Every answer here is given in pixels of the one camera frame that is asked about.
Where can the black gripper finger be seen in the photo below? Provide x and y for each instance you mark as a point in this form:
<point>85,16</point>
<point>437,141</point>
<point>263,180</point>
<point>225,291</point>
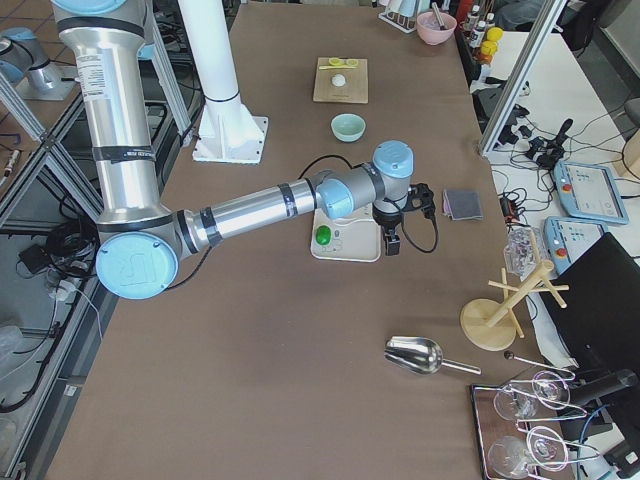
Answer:
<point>392,243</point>

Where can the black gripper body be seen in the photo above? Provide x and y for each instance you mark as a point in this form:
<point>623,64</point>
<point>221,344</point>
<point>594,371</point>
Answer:
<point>387,219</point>

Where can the white steamed bun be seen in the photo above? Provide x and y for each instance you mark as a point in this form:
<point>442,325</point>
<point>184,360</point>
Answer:
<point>338,80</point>

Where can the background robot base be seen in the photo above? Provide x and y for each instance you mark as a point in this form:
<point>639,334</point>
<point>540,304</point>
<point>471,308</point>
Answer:
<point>29,69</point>

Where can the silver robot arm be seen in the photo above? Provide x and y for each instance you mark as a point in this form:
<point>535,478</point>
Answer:
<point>142,241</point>

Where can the mint green bowl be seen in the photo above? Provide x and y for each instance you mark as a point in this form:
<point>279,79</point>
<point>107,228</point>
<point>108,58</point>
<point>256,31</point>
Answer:
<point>348,127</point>

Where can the pink ribbed bowl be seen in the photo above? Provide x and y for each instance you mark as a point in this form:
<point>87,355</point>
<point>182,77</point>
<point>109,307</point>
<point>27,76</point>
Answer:
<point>429,30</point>

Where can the beige rabbit serving tray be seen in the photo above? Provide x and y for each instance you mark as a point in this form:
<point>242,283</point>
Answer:
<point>355,238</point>

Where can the green bell pepper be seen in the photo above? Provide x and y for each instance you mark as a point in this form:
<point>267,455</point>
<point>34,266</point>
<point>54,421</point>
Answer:
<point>323,235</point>

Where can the grey folded cloth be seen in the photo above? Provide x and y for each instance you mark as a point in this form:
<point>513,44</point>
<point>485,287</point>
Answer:
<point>462,205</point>

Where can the metal scoop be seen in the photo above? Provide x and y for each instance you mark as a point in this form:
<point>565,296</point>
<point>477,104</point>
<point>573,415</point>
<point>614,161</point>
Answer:
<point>422,355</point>

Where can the wooden mug tree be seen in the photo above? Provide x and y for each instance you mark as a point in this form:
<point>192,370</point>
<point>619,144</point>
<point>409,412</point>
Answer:
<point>493,326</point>

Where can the clear plastic container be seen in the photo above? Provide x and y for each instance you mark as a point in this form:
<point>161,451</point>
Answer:
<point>523,250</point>

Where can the wooden cutting board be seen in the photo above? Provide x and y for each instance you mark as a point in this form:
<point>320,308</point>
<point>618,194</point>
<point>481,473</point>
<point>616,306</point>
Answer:
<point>354,92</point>

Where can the yellow plastic knife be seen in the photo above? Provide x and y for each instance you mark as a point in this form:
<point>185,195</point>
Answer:
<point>330,67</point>

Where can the lower teach pendant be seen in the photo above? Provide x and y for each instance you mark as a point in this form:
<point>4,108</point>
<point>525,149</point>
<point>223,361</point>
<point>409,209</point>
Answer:
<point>567,239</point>

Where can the teach pendant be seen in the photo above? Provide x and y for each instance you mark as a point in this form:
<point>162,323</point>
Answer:
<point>567,239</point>
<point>589,192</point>

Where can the upper teach pendant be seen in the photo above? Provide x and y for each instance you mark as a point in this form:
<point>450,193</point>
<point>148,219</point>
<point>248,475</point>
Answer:
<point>589,192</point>

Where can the black monitor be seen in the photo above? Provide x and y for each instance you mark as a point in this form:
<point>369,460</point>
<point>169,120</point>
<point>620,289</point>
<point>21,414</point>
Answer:
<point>599,326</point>

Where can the upper wine glass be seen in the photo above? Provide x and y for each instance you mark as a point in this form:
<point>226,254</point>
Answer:
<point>524,399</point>

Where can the light blue cup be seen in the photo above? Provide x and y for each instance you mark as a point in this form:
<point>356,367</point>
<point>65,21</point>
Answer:
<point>407,8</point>

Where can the wine glass rack tray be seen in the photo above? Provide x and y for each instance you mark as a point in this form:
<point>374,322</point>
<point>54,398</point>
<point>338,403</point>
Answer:
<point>518,427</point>

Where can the lower wine glass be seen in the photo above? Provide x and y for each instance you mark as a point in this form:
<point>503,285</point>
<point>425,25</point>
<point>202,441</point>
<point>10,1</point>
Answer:
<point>542,451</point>

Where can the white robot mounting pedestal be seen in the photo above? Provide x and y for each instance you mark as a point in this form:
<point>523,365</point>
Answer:
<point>228,132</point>

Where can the white wire cup rack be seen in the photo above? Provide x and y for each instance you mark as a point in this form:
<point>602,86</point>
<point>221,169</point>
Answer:
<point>390,16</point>

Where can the aluminium frame post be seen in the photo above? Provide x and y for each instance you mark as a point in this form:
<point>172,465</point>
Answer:
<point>541,29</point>

